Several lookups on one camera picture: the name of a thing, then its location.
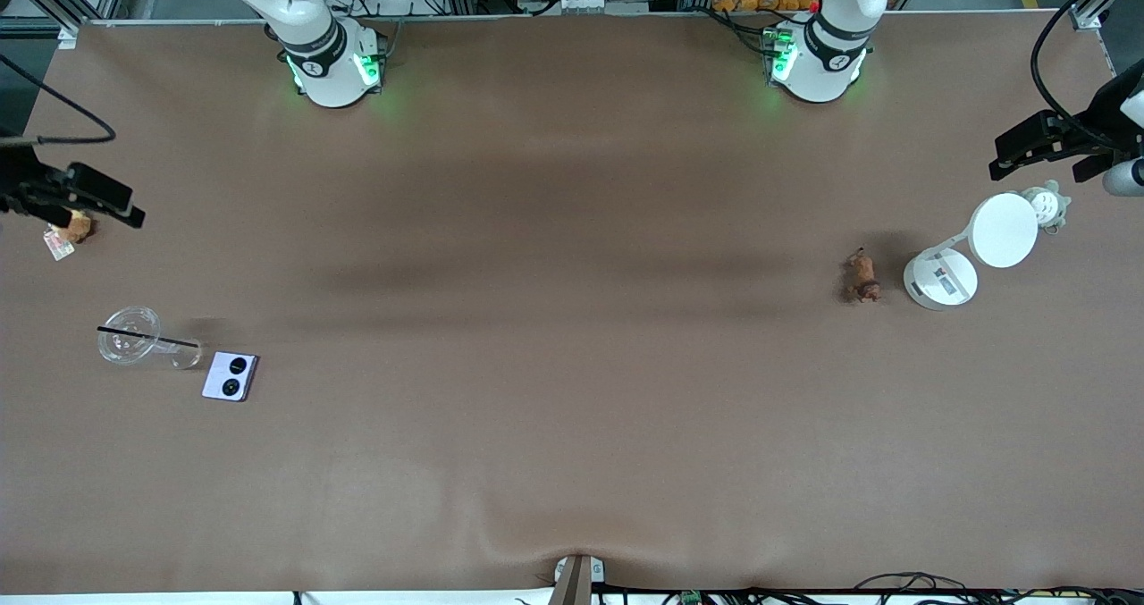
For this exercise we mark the brown toy dog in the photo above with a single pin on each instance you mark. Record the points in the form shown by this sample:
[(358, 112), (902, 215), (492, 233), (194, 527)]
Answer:
[(863, 276)]

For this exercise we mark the clear plastic cup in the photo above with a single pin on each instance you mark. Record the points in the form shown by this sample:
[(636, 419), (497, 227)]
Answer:
[(130, 337)]

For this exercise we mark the aluminium table corner bracket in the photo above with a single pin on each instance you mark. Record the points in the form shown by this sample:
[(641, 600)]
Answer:
[(1085, 17), (68, 37)]

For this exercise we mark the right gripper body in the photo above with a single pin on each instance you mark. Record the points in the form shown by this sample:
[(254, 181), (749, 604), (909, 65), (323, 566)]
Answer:
[(20, 181)]

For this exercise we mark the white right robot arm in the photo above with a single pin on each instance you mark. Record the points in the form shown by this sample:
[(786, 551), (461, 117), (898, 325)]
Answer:
[(322, 51)]

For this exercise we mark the brown plush toy with tag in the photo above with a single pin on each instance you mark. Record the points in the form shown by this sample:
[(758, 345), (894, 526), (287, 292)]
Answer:
[(79, 228)]

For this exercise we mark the brown camera mount post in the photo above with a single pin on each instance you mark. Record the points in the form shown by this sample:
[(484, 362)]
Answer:
[(575, 583)]

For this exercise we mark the purple flip phone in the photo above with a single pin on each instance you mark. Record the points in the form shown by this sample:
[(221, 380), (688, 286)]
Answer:
[(230, 377)]

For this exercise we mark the white round desk lamp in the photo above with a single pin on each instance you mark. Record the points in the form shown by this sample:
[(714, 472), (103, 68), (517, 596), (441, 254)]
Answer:
[(1001, 230)]

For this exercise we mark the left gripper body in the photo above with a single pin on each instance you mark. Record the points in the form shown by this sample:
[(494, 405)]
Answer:
[(1096, 129)]

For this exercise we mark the black straw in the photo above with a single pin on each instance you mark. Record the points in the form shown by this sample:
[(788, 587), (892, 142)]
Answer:
[(152, 338)]

